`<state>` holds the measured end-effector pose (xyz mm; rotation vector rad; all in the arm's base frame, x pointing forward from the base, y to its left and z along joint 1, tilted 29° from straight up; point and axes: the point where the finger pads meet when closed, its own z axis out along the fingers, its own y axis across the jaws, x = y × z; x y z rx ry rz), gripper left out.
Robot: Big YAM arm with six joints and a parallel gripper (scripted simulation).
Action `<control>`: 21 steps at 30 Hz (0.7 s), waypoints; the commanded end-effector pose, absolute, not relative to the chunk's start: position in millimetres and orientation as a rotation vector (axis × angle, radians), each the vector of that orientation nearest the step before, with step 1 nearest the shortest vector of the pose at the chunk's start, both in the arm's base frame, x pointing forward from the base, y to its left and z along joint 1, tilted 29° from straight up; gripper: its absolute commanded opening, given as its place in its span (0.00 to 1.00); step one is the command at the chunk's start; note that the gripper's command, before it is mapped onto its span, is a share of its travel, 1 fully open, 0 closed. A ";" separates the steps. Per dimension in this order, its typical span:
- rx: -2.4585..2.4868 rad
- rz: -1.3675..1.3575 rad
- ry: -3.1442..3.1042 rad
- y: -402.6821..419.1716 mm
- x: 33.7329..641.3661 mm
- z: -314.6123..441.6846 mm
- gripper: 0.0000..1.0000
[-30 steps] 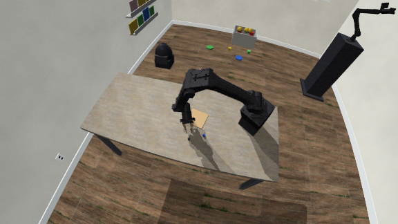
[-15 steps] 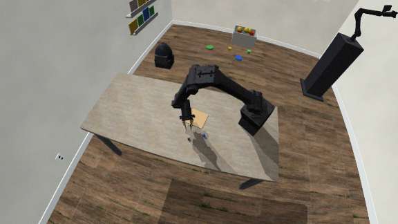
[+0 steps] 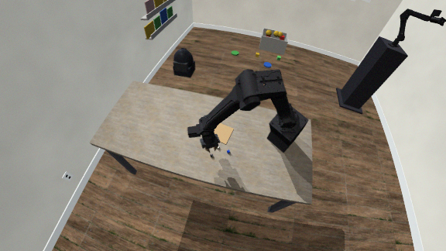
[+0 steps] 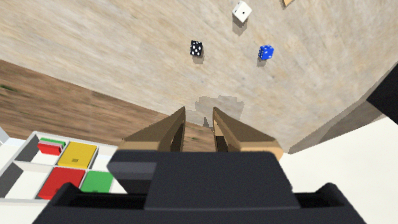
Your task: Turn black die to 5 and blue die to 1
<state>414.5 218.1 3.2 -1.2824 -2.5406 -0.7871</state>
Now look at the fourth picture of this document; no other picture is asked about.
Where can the white die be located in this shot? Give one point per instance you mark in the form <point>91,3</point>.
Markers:
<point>241,11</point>

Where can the blue die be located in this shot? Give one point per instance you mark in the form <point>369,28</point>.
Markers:
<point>265,52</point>

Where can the tan flat mat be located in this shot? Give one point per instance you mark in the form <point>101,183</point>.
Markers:
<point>286,2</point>

